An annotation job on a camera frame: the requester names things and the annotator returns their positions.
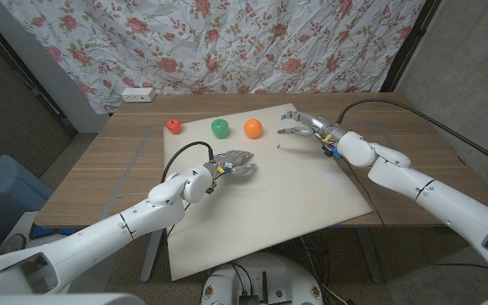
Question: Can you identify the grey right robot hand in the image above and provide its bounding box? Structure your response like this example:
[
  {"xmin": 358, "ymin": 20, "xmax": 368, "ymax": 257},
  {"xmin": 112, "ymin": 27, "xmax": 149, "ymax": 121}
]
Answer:
[{"xmin": 276, "ymin": 110, "xmax": 347, "ymax": 148}]

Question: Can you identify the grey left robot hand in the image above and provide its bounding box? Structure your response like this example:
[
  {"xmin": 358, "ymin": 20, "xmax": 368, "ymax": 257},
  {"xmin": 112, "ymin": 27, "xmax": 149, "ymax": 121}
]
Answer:
[{"xmin": 203, "ymin": 149, "xmax": 258, "ymax": 182}]

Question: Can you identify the cream foam board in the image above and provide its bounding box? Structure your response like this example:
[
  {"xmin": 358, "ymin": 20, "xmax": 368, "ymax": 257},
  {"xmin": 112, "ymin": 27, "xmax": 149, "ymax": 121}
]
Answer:
[{"xmin": 162, "ymin": 103, "xmax": 374, "ymax": 281}]

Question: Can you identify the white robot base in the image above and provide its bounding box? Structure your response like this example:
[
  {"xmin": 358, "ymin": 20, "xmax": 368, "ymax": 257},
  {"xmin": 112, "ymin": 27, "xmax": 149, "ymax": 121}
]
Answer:
[{"xmin": 201, "ymin": 252, "xmax": 324, "ymax": 305}]

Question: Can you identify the orange ball toy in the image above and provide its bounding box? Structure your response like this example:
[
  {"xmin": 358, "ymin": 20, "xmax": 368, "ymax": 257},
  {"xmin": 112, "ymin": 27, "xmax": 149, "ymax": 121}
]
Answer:
[{"xmin": 243, "ymin": 118, "xmax": 263, "ymax": 139}]

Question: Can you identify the white power strip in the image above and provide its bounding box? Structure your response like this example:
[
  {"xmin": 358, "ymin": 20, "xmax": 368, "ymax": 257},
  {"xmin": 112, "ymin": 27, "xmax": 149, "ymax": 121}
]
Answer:
[{"xmin": 120, "ymin": 86, "xmax": 157, "ymax": 103}]

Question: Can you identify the floral backdrop cloth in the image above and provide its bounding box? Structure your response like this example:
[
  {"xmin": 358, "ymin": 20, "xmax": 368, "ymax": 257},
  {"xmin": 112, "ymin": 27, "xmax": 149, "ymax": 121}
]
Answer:
[{"xmin": 0, "ymin": 0, "xmax": 427, "ymax": 115}]

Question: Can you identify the grey metal table leg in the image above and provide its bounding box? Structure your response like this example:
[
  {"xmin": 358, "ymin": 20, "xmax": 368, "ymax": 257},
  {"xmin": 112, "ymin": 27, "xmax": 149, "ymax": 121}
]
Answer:
[
  {"xmin": 140, "ymin": 228, "xmax": 164, "ymax": 283},
  {"xmin": 356, "ymin": 226, "xmax": 385, "ymax": 284}
]

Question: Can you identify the black backdrop stand pole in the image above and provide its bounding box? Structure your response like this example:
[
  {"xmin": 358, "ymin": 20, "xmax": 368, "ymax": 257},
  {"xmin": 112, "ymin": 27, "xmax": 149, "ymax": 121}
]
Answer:
[
  {"xmin": 379, "ymin": 0, "xmax": 442, "ymax": 93},
  {"xmin": 0, "ymin": 3, "xmax": 78, "ymax": 137}
]

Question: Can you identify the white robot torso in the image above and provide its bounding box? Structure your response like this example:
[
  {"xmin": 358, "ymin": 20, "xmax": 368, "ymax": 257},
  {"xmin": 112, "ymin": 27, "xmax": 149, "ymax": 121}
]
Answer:
[{"xmin": 0, "ymin": 291, "xmax": 488, "ymax": 305}]

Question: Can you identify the blue storage bin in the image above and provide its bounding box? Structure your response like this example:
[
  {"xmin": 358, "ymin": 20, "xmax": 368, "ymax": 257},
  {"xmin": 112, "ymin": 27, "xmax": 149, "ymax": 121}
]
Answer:
[{"xmin": 0, "ymin": 154, "xmax": 54, "ymax": 245}]

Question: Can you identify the grey sneaker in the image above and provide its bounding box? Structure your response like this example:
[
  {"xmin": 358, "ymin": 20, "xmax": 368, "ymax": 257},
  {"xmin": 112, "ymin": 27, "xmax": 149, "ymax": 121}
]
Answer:
[{"xmin": 0, "ymin": 233, "xmax": 28, "ymax": 256}]

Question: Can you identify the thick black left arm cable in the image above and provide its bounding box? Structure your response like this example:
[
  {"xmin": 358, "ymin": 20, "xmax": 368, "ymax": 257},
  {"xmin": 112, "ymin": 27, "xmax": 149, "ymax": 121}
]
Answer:
[{"xmin": 160, "ymin": 141, "xmax": 215, "ymax": 184}]

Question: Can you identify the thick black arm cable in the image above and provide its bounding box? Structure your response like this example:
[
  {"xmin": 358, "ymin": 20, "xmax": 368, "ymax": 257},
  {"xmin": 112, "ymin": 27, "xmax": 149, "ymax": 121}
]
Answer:
[
  {"xmin": 335, "ymin": 98, "xmax": 488, "ymax": 174},
  {"xmin": 160, "ymin": 141, "xmax": 215, "ymax": 184}
]

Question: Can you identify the thin black right arm wire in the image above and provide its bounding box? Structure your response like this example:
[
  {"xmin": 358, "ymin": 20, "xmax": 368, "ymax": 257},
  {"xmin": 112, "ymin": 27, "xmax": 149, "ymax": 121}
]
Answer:
[{"xmin": 340, "ymin": 158, "xmax": 385, "ymax": 226}]

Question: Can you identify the thin black arm wire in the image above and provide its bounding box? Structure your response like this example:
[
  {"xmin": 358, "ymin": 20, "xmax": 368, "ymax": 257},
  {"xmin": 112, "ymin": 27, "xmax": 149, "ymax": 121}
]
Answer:
[
  {"xmin": 340, "ymin": 158, "xmax": 385, "ymax": 226},
  {"xmin": 165, "ymin": 202, "xmax": 192, "ymax": 239}
]

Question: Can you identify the thin black left arm wire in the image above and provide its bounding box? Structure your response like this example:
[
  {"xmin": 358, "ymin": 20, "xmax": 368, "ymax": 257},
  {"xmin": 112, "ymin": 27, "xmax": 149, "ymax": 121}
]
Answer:
[{"xmin": 165, "ymin": 202, "xmax": 192, "ymax": 239}]

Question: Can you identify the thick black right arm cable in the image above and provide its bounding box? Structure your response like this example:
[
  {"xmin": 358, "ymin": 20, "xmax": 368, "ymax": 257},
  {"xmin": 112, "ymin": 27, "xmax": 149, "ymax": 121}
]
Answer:
[{"xmin": 335, "ymin": 98, "xmax": 488, "ymax": 174}]

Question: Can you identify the black floor cable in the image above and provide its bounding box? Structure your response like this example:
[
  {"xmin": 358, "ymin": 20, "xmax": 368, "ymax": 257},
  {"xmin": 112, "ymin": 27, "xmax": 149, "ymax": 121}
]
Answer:
[
  {"xmin": 432, "ymin": 261, "xmax": 488, "ymax": 273},
  {"xmin": 298, "ymin": 235, "xmax": 333, "ymax": 297}
]

